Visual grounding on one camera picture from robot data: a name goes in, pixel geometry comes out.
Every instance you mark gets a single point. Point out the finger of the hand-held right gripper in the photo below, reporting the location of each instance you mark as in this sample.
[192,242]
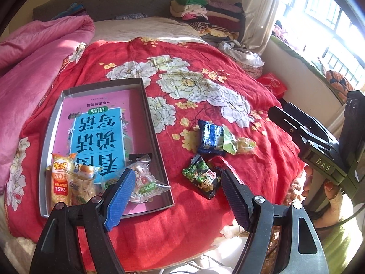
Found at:
[282,120]
[313,125]

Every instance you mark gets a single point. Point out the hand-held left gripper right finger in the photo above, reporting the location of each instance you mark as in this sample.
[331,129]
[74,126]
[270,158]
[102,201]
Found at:
[233,197]

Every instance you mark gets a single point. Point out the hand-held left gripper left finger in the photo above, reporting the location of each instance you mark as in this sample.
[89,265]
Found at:
[122,194]

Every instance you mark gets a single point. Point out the clear packet with red snack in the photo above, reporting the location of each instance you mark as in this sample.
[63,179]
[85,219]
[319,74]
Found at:
[145,184]

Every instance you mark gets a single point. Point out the green pea snack packet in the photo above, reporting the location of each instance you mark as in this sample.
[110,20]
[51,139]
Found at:
[201,177]

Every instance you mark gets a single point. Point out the brown chocolate bar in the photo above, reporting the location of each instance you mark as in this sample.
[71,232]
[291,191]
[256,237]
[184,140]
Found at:
[139,158]

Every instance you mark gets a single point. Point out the clear bag of green candies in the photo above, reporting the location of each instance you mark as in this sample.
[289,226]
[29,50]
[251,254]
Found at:
[81,191]

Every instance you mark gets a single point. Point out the orange bread packet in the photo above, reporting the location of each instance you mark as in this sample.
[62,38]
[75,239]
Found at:
[60,182]

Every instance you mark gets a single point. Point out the grey cardboard box tray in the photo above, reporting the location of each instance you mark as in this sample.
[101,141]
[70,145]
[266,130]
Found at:
[154,137]

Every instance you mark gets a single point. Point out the person's right forearm green sleeve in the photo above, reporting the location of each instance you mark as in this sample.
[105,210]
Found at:
[339,248]

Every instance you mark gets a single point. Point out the person's right hand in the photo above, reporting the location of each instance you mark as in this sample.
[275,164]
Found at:
[333,197]

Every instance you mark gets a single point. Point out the small red snack packet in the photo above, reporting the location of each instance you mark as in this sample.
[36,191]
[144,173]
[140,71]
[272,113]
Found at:
[225,164]

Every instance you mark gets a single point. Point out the red bag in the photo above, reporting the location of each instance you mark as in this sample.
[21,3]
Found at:
[272,84]

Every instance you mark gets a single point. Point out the brown fuzzy blanket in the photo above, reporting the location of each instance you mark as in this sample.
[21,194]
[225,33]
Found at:
[293,194]

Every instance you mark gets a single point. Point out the green and yellow snack packet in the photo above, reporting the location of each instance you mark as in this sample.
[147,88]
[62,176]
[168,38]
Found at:
[239,145]

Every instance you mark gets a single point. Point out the orange patterned cushion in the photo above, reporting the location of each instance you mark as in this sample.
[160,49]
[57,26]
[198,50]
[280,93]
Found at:
[339,82]

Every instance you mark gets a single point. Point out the pink patterned pillow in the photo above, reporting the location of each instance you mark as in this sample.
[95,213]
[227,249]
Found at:
[253,70]

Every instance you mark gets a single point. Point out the red floral blanket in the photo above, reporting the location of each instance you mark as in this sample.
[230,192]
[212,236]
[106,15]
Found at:
[185,228]

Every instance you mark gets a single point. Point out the green window sill mat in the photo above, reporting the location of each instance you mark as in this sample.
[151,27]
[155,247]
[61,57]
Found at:
[299,57]

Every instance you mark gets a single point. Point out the blue snack packet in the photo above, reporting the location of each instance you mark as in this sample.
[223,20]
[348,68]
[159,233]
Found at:
[211,135]

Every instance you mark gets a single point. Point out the pink and blue book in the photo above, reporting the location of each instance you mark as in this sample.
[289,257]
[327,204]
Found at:
[94,131]

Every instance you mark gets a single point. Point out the white crumpled cloth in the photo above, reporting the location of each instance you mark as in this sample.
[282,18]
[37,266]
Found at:
[241,54]

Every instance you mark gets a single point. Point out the clothes on window sill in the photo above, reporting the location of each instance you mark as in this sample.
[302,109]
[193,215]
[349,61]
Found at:
[281,32]

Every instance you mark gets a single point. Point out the cream curtain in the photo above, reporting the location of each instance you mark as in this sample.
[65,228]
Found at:
[259,14]

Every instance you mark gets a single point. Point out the window with metal grille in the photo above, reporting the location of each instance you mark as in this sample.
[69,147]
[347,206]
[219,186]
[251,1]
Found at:
[328,11]

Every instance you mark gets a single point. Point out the white fleece blanket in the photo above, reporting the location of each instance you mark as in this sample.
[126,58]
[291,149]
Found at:
[20,251]

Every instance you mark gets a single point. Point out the pile of folded clothes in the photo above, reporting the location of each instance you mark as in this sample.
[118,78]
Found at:
[211,17]

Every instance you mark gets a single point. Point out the pink quilt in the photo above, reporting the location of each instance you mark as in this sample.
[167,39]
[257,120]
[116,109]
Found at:
[34,62]

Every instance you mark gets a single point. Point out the beige bed sheet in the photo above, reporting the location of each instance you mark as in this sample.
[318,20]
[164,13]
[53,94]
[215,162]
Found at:
[148,28]

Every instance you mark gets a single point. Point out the dark patterned cloth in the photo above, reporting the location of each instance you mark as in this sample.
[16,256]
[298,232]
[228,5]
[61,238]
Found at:
[131,16]

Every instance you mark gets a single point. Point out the blue clothing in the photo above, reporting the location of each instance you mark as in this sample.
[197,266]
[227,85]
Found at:
[72,10]

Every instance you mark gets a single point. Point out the grey upholstered headboard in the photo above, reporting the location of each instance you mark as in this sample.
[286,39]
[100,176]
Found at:
[114,0]

